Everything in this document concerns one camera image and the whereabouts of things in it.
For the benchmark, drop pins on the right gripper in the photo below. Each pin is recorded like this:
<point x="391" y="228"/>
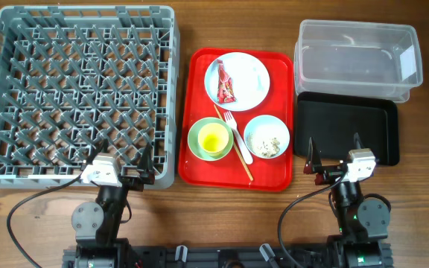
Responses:
<point x="314" y="165"/>

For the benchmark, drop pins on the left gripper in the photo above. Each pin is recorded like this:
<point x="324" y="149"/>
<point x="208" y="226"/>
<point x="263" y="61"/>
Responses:
<point x="144" y="169"/>

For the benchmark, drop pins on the food scraps rice pile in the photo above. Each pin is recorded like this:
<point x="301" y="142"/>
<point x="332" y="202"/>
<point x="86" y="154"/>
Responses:
<point x="264" y="146"/>

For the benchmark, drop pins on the light blue bowl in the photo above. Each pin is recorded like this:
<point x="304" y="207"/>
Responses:
<point x="268" y="125"/>

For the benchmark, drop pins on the green ceramic bowl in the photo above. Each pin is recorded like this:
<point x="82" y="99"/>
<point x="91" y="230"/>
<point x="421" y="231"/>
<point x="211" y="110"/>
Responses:
<point x="196" y="148"/>

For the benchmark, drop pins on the white plastic fork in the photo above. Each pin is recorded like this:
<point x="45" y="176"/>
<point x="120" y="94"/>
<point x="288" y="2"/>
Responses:
<point x="230" y="120"/>

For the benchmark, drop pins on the yellow plastic cup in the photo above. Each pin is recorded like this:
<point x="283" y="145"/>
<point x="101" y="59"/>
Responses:
<point x="213" y="138"/>

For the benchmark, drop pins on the wooden chopstick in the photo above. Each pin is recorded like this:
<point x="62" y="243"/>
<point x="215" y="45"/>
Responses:
<point x="237" y="150"/>

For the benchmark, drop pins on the large white round plate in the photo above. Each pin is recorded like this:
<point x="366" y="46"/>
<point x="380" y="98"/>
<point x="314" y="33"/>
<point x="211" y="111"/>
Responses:
<point x="250" y="80"/>

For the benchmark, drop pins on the red snack wrapper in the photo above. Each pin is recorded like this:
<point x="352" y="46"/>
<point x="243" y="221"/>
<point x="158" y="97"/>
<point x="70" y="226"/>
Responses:
<point x="225" y="93"/>

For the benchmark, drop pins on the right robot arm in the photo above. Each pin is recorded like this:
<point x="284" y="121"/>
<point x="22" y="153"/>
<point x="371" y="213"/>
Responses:
<point x="363" y="219"/>

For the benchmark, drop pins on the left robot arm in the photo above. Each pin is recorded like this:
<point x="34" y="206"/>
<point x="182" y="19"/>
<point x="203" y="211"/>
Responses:
<point x="96" y="224"/>

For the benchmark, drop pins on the clear plastic waste bin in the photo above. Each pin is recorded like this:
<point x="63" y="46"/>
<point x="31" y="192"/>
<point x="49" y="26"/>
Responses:
<point x="365" y="59"/>

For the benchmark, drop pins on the grey plastic dishwasher rack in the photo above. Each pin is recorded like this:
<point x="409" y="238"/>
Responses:
<point x="74" y="76"/>

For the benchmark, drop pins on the black rectangular tray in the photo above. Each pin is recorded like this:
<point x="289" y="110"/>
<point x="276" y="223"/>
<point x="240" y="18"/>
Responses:
<point x="333" y="120"/>

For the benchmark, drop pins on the red plastic serving tray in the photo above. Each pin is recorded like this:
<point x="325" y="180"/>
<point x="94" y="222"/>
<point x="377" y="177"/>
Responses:
<point x="228" y="172"/>

